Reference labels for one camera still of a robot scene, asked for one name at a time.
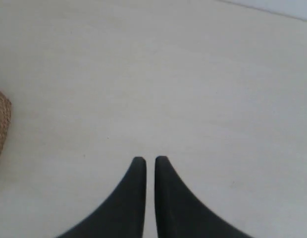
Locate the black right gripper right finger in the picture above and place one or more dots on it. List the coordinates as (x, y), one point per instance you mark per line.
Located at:
(179, 213)

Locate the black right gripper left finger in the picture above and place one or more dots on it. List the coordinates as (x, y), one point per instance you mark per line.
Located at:
(122, 214)

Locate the woven wicker trash basket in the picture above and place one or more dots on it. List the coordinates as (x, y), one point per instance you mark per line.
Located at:
(5, 118)

